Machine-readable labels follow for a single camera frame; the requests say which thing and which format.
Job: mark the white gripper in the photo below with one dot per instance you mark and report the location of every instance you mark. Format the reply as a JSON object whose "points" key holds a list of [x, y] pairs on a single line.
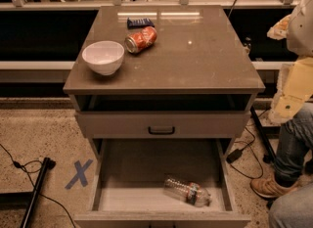
{"points": [[301, 32]]}

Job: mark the clear plastic water bottle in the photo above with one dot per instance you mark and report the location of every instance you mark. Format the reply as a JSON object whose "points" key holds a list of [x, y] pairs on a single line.
{"points": [[188, 192]]}

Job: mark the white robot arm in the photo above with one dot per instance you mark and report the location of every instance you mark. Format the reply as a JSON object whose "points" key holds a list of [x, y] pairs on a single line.
{"points": [[300, 31]]}

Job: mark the closed grey upper drawer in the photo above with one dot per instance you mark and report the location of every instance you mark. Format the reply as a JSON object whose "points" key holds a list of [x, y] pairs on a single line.
{"points": [[113, 125]]}

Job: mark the grey drawer cabinet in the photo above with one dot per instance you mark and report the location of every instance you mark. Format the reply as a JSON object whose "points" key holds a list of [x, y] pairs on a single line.
{"points": [[197, 64]]}

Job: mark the open grey lower drawer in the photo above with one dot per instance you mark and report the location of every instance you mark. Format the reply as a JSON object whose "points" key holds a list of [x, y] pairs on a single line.
{"points": [[129, 192]]}

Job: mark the black tripod leg right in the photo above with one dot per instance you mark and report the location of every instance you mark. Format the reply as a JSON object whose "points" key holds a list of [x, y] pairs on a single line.
{"points": [[270, 156]]}

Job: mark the black tripod leg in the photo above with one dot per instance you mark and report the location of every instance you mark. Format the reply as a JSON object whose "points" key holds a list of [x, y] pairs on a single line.
{"points": [[47, 165], [270, 156]]}

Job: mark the person leg in jeans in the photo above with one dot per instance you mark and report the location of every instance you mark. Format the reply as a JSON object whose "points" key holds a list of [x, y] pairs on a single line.
{"points": [[296, 139]]}

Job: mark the black power adapter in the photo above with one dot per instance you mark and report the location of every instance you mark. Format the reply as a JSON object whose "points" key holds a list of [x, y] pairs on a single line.
{"points": [[234, 155]]}

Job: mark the blue snack wrapper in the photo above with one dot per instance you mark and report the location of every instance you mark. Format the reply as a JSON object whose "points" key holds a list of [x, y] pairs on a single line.
{"points": [[139, 23]]}

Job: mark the orange soda can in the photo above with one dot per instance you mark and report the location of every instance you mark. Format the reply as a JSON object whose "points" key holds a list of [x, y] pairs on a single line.
{"points": [[140, 40]]}

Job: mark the tan shoe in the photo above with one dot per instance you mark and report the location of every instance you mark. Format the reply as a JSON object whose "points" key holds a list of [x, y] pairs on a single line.
{"points": [[268, 188]]}

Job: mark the white ceramic bowl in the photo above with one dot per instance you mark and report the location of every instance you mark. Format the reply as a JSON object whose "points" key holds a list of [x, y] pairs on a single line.
{"points": [[104, 57]]}

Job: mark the person knee in jeans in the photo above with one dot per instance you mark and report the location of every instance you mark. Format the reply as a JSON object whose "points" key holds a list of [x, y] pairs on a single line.
{"points": [[294, 210]]}

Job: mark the blue tape cross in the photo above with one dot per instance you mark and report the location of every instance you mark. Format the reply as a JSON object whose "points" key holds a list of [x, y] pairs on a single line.
{"points": [[79, 176]]}

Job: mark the black tripod leg left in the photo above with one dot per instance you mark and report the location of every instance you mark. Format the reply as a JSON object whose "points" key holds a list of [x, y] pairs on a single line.
{"points": [[47, 165]]}

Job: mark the black drawer handle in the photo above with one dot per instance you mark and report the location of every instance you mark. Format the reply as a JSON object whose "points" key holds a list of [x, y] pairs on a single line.
{"points": [[161, 130]]}

